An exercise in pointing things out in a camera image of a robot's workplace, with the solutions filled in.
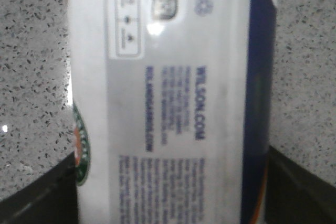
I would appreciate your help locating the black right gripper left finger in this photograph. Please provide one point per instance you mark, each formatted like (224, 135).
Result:
(51, 198)

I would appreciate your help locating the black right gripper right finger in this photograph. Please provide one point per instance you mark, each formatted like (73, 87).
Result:
(294, 195)

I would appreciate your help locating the white tennis ball can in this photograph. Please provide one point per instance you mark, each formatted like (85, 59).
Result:
(171, 100)

